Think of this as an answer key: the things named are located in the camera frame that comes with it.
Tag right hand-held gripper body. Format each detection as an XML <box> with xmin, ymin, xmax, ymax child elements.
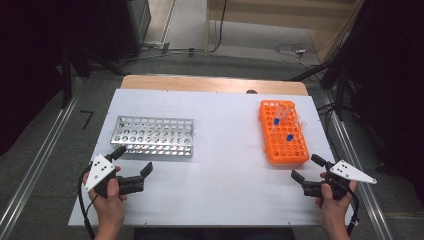
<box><xmin>301</xmin><ymin>159</ymin><xmax>379</xmax><ymax>201</ymax></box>

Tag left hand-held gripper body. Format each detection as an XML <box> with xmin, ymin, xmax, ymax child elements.
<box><xmin>84</xmin><ymin>153</ymin><xmax>146</xmax><ymax>200</ymax></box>

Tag orange test tube rack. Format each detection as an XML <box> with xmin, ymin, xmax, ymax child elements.
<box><xmin>258</xmin><ymin>99</ymin><xmax>311</xmax><ymax>165</ymax></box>

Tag metal test tube rack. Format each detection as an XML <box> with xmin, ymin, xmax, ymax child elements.
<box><xmin>109</xmin><ymin>115</ymin><xmax>195</xmax><ymax>159</ymax></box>

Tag orange-capped test tube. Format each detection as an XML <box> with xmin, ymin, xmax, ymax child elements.
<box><xmin>273</xmin><ymin>101</ymin><xmax>288</xmax><ymax>123</ymax></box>
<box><xmin>280</xmin><ymin>100</ymin><xmax>296</xmax><ymax>124</ymax></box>

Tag person's left hand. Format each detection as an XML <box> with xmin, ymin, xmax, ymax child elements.
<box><xmin>82</xmin><ymin>166</ymin><xmax>129</xmax><ymax>218</ymax></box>

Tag person's right hand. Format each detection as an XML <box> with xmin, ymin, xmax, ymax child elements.
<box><xmin>314</xmin><ymin>171</ymin><xmax>358</xmax><ymax>221</ymax></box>

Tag black metal stand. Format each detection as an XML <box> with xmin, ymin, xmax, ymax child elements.
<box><xmin>288</xmin><ymin>56</ymin><xmax>354</xmax><ymax>122</ymax></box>

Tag white board sheet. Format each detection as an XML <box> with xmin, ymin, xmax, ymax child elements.
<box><xmin>68</xmin><ymin>88</ymin><xmax>358</xmax><ymax>228</ymax></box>

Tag black stand leg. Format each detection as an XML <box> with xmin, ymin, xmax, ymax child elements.
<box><xmin>59</xmin><ymin>46</ymin><xmax>75</xmax><ymax>110</ymax></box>

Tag person's dark pants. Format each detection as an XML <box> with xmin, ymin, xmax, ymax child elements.
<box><xmin>133</xmin><ymin>227</ymin><xmax>296</xmax><ymax>240</ymax></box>

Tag dark curtain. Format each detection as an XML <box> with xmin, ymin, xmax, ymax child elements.
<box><xmin>0</xmin><ymin>0</ymin><xmax>111</xmax><ymax>156</ymax></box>
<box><xmin>319</xmin><ymin>0</ymin><xmax>424</xmax><ymax>201</ymax></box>

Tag grey power strip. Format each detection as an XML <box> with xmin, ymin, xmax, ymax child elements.
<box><xmin>143</xmin><ymin>40</ymin><xmax>171</xmax><ymax>55</ymax></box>

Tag dark cabinet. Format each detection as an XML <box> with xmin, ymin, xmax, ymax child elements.
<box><xmin>103</xmin><ymin>0</ymin><xmax>152</xmax><ymax>64</ymax></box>

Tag light wooden platform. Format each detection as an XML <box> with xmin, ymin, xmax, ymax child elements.
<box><xmin>204</xmin><ymin>0</ymin><xmax>364</xmax><ymax>63</ymax></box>

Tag left hand-held gripper black cable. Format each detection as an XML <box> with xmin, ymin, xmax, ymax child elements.
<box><xmin>77</xmin><ymin>161</ymin><xmax>101</xmax><ymax>240</ymax></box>

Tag hand-held gripper black cable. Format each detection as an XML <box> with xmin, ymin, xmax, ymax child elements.
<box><xmin>345</xmin><ymin>188</ymin><xmax>362</xmax><ymax>237</ymax></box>
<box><xmin>77</xmin><ymin>161</ymin><xmax>101</xmax><ymax>240</ymax></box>

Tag right hand-held gripper black cable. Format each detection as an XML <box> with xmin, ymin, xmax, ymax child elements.
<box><xmin>345</xmin><ymin>188</ymin><xmax>362</xmax><ymax>237</ymax></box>

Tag metal floor rail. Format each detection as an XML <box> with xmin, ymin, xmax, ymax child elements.
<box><xmin>319</xmin><ymin>93</ymin><xmax>395</xmax><ymax>240</ymax></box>
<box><xmin>0</xmin><ymin>76</ymin><xmax>84</xmax><ymax>240</ymax></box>

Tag white coiled cable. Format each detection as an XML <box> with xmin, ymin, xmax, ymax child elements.
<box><xmin>273</xmin><ymin>42</ymin><xmax>321</xmax><ymax>70</ymax></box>

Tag grey floor cable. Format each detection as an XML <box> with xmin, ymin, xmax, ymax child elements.
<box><xmin>126</xmin><ymin>46</ymin><xmax>208</xmax><ymax>63</ymax></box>

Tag black hanging cable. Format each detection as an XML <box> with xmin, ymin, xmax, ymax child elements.
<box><xmin>206</xmin><ymin>0</ymin><xmax>229</xmax><ymax>54</ymax></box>

